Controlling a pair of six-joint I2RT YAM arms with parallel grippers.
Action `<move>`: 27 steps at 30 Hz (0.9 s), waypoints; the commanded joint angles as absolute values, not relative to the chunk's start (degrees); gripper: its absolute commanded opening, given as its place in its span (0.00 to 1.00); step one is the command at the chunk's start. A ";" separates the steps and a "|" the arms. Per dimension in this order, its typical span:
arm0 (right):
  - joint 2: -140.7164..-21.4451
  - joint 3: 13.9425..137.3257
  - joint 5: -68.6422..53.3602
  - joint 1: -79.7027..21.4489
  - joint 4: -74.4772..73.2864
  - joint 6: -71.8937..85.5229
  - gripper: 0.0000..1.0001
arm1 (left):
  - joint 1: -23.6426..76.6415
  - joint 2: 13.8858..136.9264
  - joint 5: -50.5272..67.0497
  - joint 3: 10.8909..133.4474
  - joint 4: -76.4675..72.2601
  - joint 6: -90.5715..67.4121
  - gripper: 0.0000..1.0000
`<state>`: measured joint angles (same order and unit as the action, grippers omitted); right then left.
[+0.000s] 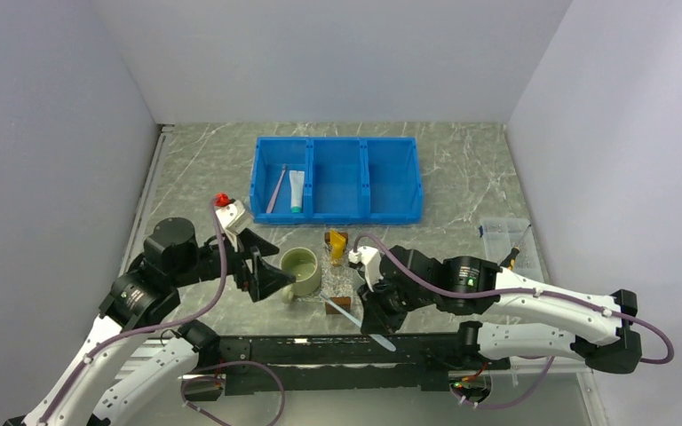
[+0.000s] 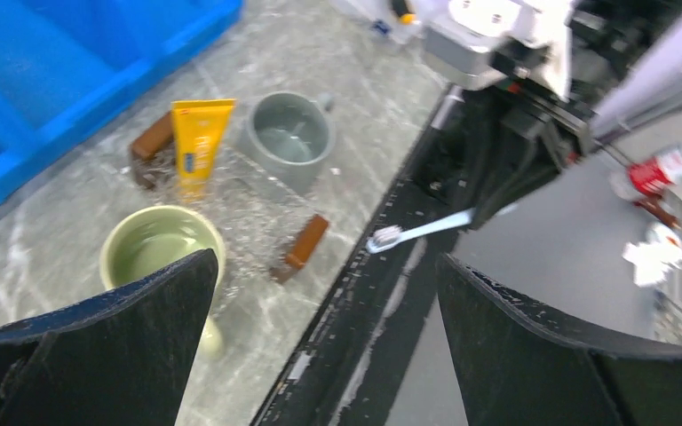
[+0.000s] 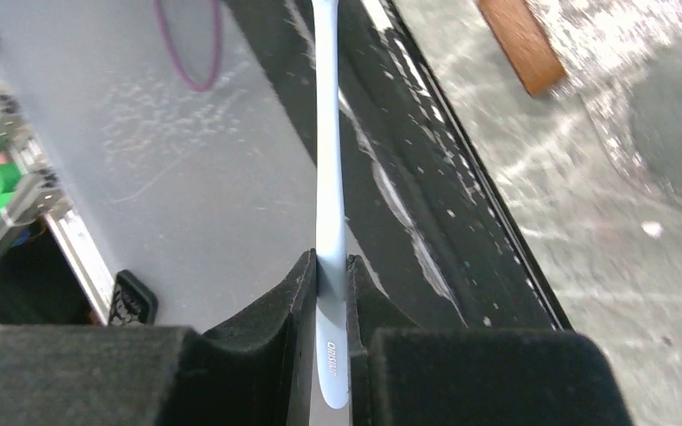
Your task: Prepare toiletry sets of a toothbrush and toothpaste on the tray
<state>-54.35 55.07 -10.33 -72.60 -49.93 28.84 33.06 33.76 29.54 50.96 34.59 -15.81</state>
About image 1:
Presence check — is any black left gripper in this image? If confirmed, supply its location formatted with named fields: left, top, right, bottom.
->
left=172, top=225, right=296, bottom=299

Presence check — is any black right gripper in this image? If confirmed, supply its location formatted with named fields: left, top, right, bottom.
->
left=357, top=270, right=436, bottom=335

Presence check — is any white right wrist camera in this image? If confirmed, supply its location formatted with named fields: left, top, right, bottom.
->
left=348, top=246, right=383, bottom=291

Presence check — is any light blue toothbrush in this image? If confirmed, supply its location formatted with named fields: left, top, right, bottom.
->
left=320, top=293, right=397, bottom=352

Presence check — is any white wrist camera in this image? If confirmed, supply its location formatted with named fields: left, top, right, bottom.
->
left=348, top=246, right=383, bottom=291
left=211, top=193, right=252, bottom=251

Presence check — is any cream ceramic mug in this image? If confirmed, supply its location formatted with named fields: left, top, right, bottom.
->
left=280, top=247, right=322, bottom=304

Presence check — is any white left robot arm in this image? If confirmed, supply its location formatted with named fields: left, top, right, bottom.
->
left=6, top=217, right=296, bottom=425

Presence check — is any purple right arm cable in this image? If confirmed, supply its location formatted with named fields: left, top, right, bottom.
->
left=353, top=233, right=675, bottom=411

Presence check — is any yellow toothpaste tube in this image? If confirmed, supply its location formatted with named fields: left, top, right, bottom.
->
left=328, top=230, right=348, bottom=266

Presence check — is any blue right storage bin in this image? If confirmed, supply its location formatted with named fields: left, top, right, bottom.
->
left=361, top=138, right=424, bottom=225

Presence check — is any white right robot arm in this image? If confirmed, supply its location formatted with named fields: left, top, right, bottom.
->
left=348, top=246, right=642, bottom=375

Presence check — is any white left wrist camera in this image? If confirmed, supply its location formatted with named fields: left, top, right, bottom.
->
left=211, top=193, right=252, bottom=251

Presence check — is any white teal-capped toothpaste tube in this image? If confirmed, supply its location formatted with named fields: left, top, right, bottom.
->
left=289, top=170, right=305, bottom=213

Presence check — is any blue middle storage bin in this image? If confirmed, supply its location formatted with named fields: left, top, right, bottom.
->
left=303, top=138, right=369, bottom=225

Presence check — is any blue left storage bin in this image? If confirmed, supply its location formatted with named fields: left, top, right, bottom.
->
left=249, top=137, right=313, bottom=225

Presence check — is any blue storage bin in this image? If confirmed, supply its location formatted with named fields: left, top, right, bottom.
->
left=361, top=138, right=424, bottom=225
left=303, top=138, right=369, bottom=225
left=249, top=137, right=313, bottom=225

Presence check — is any yellow black screwdriver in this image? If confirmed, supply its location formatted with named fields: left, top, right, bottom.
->
left=499, top=224, right=532, bottom=271

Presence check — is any pink toothbrush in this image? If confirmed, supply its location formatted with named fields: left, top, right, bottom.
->
left=266, top=164, right=288, bottom=214

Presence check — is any clear plastic parts box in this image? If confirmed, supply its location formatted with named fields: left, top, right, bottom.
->
left=479, top=217, right=545, bottom=282

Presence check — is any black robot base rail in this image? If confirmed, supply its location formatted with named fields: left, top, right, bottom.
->
left=194, top=329, right=511, bottom=396

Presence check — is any aluminium side rail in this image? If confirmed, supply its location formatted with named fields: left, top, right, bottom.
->
left=107, top=123, right=176, bottom=287

